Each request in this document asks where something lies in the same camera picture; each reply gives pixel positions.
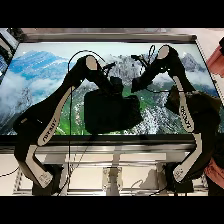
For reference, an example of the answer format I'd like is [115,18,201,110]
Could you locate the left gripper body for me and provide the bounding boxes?
[108,76,125,98]

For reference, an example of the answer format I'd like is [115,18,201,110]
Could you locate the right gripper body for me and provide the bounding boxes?
[131,75,153,94]

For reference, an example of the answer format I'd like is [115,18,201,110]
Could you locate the black garment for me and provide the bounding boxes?
[165,85,223,135]

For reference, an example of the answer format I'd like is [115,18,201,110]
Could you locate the red garment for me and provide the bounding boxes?
[206,44,224,78]

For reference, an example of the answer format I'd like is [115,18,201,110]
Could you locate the pink garment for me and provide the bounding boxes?
[204,165,224,184]

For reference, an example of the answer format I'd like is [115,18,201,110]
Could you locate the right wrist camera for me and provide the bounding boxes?
[130,53,145,65]

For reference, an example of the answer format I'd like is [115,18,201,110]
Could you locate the silver frame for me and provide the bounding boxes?
[0,134,210,197]

